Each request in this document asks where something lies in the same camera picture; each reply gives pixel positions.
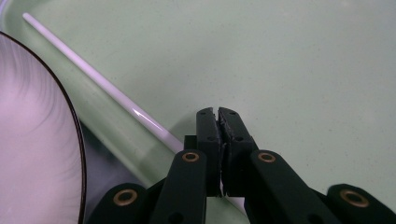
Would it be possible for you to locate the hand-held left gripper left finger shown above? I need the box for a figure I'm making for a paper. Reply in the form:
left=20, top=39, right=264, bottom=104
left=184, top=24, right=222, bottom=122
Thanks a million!
left=184, top=106, right=224, bottom=198

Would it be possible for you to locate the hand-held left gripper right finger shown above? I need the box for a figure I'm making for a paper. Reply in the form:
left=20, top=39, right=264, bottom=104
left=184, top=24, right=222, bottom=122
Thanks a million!
left=218, top=106, right=260, bottom=198

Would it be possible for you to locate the green tray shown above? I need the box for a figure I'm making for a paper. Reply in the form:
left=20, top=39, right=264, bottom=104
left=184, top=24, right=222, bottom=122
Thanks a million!
left=0, top=0, right=396, bottom=224

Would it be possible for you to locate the white chopstick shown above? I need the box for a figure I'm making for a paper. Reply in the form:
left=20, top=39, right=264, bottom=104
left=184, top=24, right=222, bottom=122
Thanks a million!
left=21, top=12, right=250, bottom=217

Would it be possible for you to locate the white plate with dark rim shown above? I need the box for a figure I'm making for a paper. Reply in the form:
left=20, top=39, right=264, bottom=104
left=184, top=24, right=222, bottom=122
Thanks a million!
left=0, top=31, right=88, bottom=224

